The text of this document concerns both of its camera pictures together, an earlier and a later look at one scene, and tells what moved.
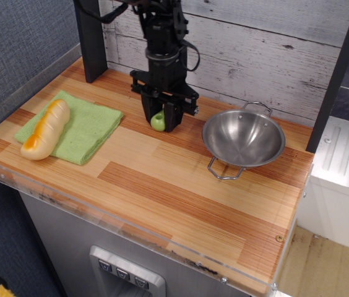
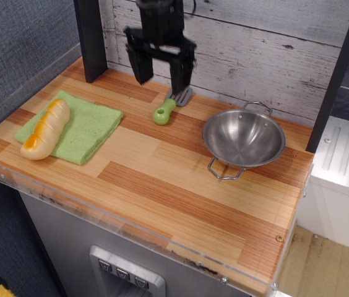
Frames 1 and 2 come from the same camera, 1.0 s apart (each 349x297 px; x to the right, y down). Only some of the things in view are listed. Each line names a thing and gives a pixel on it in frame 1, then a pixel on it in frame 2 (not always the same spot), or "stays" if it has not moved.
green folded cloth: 89,126 stays
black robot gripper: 166,78 -> 162,30
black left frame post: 91,34 stays
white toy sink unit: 337,203 stays
